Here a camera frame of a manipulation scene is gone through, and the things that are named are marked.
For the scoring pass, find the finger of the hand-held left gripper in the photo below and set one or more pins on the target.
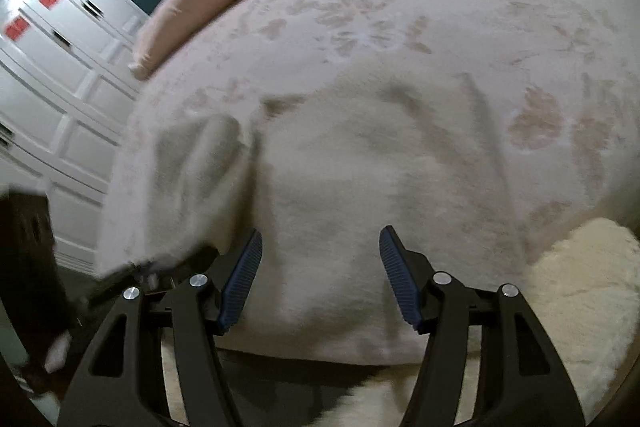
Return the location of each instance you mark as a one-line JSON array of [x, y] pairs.
[[172, 272]]

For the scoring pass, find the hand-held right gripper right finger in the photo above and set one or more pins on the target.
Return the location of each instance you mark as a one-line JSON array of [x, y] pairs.
[[397, 277]]

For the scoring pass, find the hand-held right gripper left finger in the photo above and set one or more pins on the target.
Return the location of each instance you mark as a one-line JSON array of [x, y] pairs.
[[242, 277]]

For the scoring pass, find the cream sweater with black hearts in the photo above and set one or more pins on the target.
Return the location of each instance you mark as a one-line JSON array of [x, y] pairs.
[[340, 207]]

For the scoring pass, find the white panelled wardrobe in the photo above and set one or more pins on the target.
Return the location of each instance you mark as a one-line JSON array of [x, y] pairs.
[[75, 107]]

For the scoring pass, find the white fluffy rug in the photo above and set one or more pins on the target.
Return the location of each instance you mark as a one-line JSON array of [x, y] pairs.
[[590, 287]]

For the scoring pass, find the red wardrobe sticker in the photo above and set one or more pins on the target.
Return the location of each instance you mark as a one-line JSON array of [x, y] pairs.
[[49, 0], [17, 27]]

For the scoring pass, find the bed with floral pink cover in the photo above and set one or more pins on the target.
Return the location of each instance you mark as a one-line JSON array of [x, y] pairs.
[[425, 7]]

